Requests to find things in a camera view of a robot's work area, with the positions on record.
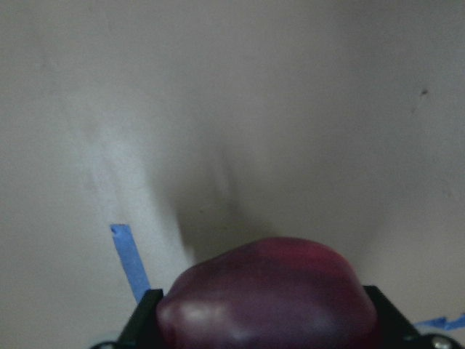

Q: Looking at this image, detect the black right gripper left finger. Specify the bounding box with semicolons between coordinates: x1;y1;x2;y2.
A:
115;289;163;349

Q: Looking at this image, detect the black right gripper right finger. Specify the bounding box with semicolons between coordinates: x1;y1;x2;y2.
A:
363;285;421;349

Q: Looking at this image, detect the dark purple apple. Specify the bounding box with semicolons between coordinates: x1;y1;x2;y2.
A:
156;237;381;348

